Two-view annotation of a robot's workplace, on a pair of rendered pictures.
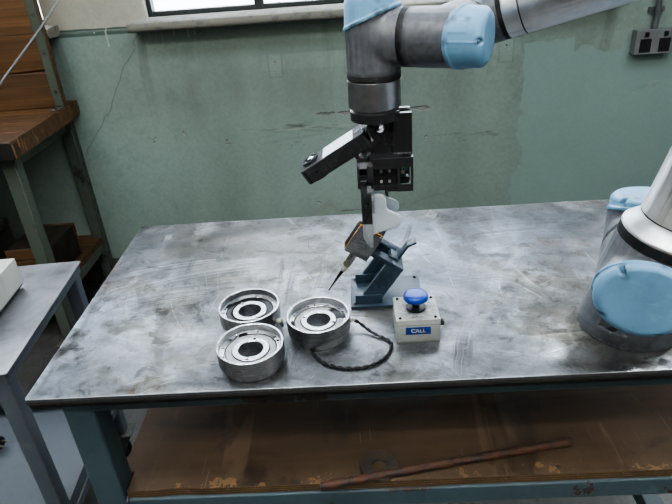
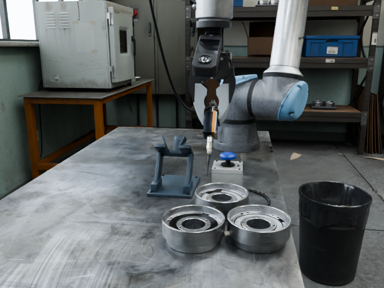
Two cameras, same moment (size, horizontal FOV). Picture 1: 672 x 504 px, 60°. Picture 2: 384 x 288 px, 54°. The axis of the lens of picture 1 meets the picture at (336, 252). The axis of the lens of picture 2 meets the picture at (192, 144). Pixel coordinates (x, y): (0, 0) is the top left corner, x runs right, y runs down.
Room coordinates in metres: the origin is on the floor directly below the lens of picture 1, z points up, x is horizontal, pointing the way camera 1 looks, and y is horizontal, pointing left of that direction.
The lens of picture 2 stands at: (0.79, 0.73, 1.12)
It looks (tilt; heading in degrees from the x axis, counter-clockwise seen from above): 15 degrees down; 276
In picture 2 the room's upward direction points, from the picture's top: straight up
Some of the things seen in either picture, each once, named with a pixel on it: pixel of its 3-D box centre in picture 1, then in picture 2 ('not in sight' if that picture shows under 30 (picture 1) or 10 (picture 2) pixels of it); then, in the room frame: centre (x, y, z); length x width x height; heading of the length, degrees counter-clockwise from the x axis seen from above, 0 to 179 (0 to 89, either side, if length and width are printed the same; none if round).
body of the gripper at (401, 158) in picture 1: (381, 149); (214, 52); (0.82, -0.08, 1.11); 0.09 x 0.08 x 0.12; 86
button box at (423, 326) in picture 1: (419, 318); (227, 172); (0.79, -0.13, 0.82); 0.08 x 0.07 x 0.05; 88
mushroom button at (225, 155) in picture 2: (415, 305); (227, 163); (0.79, -0.12, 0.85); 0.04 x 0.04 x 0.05
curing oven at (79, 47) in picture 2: not in sight; (94, 47); (1.89, -2.31, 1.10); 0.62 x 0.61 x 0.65; 88
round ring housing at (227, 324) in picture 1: (250, 314); (193, 228); (0.84, 0.16, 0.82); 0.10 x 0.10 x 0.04
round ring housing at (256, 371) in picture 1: (251, 353); (258, 228); (0.73, 0.14, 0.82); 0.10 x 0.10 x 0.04
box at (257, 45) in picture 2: not in sight; (265, 39); (0.43, -3.56, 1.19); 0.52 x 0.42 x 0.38; 178
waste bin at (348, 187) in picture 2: not in sight; (330, 232); (0.27, -1.04, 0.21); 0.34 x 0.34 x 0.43
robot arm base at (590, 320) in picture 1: (633, 297); (236, 131); (0.76, -0.46, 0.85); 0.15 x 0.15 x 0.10
